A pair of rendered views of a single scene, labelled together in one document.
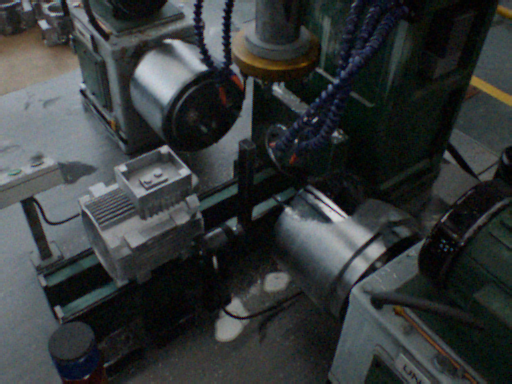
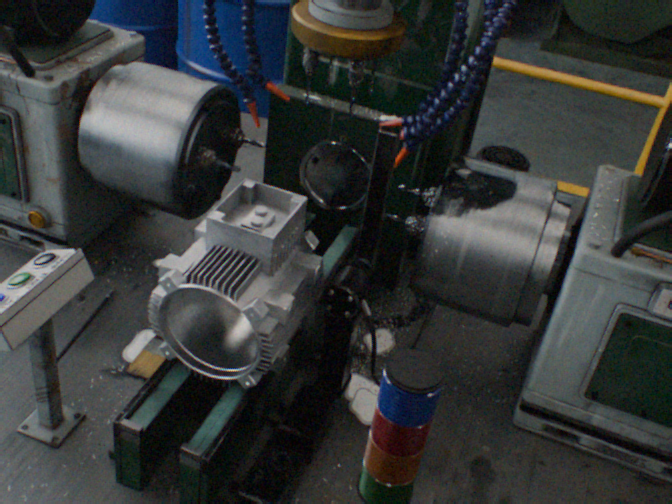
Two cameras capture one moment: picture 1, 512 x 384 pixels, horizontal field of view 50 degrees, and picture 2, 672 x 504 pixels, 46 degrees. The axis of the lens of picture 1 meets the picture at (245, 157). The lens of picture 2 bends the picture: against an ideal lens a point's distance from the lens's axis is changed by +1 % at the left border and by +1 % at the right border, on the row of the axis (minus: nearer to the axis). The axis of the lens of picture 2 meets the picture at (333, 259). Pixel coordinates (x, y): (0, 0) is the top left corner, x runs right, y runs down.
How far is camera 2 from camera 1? 0.66 m
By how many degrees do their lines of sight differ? 29
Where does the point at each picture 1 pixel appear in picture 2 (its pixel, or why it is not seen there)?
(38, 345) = not seen: outside the picture
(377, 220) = (543, 186)
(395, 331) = (649, 269)
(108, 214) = (233, 277)
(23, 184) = (48, 290)
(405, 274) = (610, 223)
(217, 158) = not seen: hidden behind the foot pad
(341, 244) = (524, 221)
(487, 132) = not seen: hidden behind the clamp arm
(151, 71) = (126, 106)
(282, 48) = (377, 13)
